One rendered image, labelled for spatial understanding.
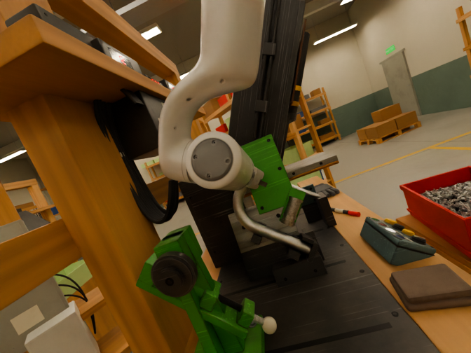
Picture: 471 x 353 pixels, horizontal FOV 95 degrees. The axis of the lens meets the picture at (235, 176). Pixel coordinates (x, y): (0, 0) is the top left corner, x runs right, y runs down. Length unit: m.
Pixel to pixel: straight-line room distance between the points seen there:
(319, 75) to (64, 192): 10.22
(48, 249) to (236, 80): 0.45
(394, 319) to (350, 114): 10.25
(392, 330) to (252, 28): 0.51
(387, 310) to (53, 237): 0.63
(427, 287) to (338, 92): 10.18
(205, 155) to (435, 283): 0.45
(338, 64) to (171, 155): 10.54
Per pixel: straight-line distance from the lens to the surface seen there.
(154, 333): 0.59
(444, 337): 0.50
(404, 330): 0.51
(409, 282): 0.54
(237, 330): 0.47
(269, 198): 0.63
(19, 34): 0.45
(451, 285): 0.54
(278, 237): 0.60
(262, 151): 0.64
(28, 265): 0.52
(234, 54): 0.33
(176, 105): 0.35
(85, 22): 1.02
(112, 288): 0.57
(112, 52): 0.66
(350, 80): 10.81
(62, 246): 0.56
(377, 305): 0.54
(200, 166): 0.31
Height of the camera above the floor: 1.27
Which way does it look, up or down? 7 degrees down
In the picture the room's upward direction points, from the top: 22 degrees counter-clockwise
